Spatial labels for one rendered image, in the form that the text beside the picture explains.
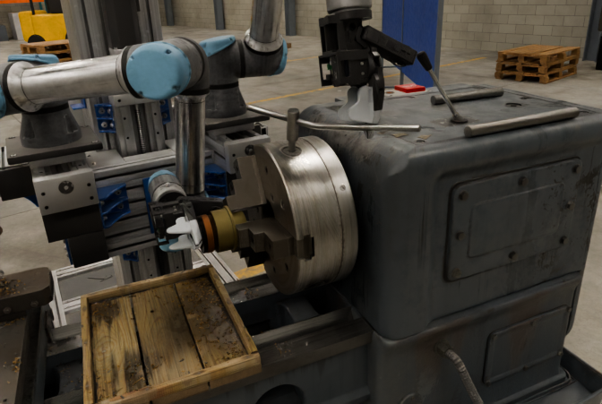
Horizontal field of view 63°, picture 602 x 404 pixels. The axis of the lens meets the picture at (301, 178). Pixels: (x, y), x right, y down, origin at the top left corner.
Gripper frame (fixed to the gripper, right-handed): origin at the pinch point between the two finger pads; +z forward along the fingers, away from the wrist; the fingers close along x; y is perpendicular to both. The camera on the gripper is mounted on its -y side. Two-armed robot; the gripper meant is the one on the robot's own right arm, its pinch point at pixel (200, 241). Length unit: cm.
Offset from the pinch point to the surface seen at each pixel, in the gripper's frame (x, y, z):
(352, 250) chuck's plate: -2.6, -26.4, 11.7
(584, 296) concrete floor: -109, -197, -58
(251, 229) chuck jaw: 1.9, -9.3, 3.4
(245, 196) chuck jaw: 5.3, -10.9, -4.8
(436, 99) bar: 18, -60, -9
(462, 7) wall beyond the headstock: -16, -806, -902
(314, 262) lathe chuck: -3.2, -18.5, 11.8
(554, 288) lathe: -23, -76, 17
